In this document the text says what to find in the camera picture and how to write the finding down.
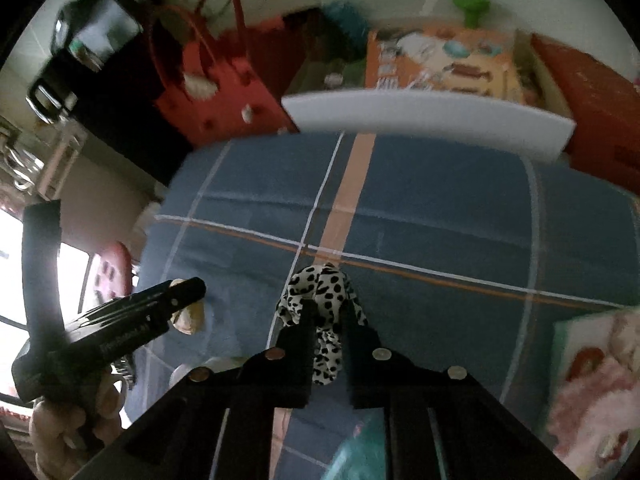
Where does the tan round powder puff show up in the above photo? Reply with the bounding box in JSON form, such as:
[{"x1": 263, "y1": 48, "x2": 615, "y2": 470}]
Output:
[{"x1": 171, "y1": 299, "x2": 205, "y2": 336}]

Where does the white open storage box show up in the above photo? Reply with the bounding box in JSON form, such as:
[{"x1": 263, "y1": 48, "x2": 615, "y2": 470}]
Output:
[{"x1": 541, "y1": 309, "x2": 639, "y2": 479}]

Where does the green dumbbell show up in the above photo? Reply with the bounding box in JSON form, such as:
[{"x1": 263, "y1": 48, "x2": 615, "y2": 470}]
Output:
[{"x1": 452, "y1": 0, "x2": 490, "y2": 29}]

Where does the pink fluffy headband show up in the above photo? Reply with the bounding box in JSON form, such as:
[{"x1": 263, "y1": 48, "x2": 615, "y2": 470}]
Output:
[{"x1": 547, "y1": 356, "x2": 639, "y2": 479}]

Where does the blue plaid bed cover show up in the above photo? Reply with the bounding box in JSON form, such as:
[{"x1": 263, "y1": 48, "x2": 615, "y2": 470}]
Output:
[{"x1": 125, "y1": 133, "x2": 639, "y2": 479}]

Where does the pink perforated stool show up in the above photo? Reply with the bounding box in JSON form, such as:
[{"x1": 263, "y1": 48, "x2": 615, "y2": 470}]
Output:
[{"x1": 93, "y1": 242, "x2": 134, "y2": 304}]

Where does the person's left hand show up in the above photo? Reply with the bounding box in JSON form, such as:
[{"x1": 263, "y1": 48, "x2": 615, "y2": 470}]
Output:
[{"x1": 29, "y1": 368, "x2": 124, "y2": 480}]

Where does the red cardboard box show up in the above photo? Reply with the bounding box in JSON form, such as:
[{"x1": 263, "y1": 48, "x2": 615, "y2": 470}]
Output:
[{"x1": 530, "y1": 34, "x2": 639, "y2": 194}]

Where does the white round cushion puff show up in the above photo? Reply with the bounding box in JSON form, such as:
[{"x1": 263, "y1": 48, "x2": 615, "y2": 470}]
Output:
[{"x1": 169, "y1": 356, "x2": 247, "y2": 388}]

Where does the orange toy box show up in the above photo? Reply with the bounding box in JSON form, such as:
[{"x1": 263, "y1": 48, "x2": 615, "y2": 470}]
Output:
[{"x1": 364, "y1": 22, "x2": 525, "y2": 104}]

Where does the red felt handbag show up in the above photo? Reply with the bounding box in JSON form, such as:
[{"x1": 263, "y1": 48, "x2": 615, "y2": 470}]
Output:
[{"x1": 148, "y1": 0, "x2": 306, "y2": 148}]

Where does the red ring toy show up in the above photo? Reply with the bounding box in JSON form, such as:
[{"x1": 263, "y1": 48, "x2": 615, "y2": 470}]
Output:
[{"x1": 565, "y1": 347, "x2": 605, "y2": 382}]

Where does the leopard print scrunchie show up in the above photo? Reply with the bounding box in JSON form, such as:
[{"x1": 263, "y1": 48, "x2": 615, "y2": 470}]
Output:
[{"x1": 276, "y1": 262, "x2": 368, "y2": 386}]

